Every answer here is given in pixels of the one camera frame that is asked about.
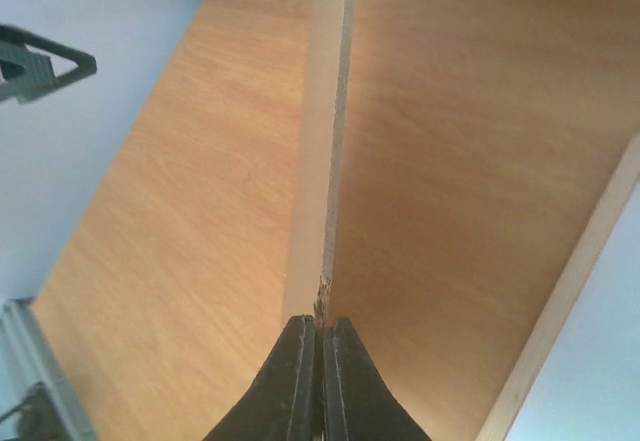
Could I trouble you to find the brown cardboard backing board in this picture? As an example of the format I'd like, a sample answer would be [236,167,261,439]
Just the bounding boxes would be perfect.
[281,0,640,441]

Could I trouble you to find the pink wooden picture frame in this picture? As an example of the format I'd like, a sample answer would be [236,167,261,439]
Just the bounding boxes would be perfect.
[477,134,639,441]

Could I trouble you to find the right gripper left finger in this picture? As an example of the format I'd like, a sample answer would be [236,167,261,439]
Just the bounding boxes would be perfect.
[205,315,316,441]

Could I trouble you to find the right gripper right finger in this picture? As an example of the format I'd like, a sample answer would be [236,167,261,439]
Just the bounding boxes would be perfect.
[323,317,429,441]

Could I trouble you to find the left aluminium corner post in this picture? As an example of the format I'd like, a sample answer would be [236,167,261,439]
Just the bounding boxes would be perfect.
[1,300,98,441]

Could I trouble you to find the sunset landscape photo white border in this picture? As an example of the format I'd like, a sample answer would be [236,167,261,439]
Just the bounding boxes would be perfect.
[507,193,639,441]

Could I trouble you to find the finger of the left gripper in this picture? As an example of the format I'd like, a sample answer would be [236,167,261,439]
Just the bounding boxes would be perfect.
[1,24,97,104]

